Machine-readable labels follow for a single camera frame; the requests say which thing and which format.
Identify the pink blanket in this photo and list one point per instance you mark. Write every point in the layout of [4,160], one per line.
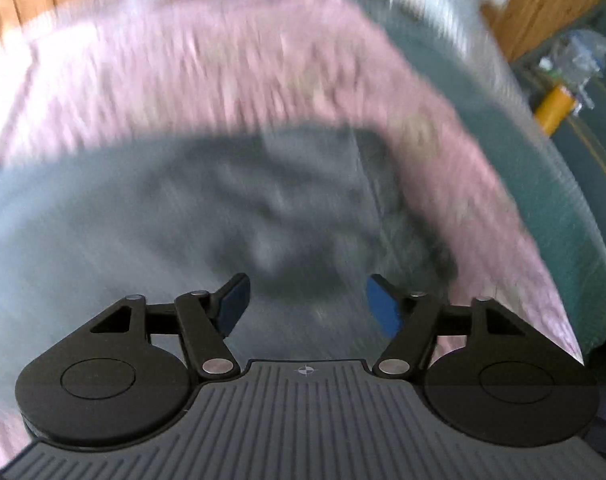
[193,70]

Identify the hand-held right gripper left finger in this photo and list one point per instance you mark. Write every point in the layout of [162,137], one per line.
[234,305]

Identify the teal green cloth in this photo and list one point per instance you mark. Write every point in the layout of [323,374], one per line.
[548,175]

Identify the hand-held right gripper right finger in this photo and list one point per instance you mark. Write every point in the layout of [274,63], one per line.
[383,307]

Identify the yellow tube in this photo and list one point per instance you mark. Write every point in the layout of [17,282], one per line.
[555,107]

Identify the grey garment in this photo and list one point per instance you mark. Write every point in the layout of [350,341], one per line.
[133,240]

